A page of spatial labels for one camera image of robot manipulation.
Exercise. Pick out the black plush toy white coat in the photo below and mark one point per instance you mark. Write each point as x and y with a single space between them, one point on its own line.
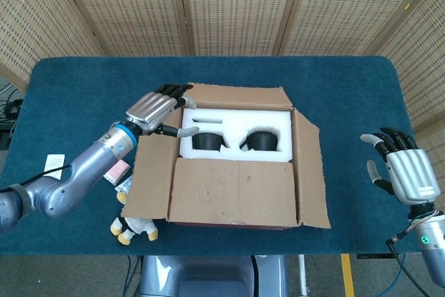
137 225

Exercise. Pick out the large black cup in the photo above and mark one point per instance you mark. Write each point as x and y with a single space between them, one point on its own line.
206 141

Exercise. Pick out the white foam insert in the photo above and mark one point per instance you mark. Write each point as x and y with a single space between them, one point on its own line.
236 119

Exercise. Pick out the blue felt table cover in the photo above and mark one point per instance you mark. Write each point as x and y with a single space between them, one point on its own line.
87 95

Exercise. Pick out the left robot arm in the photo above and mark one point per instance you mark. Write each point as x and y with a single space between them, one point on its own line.
69 189

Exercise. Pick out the blue white tube package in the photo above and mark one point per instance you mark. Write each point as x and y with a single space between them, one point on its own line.
126 184

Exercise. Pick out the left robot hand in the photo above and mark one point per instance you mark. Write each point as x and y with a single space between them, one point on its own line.
151 109

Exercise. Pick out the woven rattan folding screen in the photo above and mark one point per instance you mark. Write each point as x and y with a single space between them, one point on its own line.
236 8

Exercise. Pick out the red cardboard box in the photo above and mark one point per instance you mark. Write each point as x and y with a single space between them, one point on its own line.
226 189

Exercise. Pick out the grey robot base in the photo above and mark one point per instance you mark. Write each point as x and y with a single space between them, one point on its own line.
208 276

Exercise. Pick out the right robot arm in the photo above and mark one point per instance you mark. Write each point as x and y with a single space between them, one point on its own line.
434 251

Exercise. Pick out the black pot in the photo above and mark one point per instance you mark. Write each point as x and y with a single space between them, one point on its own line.
262 141

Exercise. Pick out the white paper card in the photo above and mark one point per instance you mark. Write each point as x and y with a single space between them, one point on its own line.
55 167

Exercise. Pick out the metal pole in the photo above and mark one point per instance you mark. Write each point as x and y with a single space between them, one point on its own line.
303 276

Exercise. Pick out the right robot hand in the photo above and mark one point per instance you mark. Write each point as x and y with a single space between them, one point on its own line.
412 175

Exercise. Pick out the small pink carton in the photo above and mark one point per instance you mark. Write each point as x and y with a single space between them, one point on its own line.
117 171

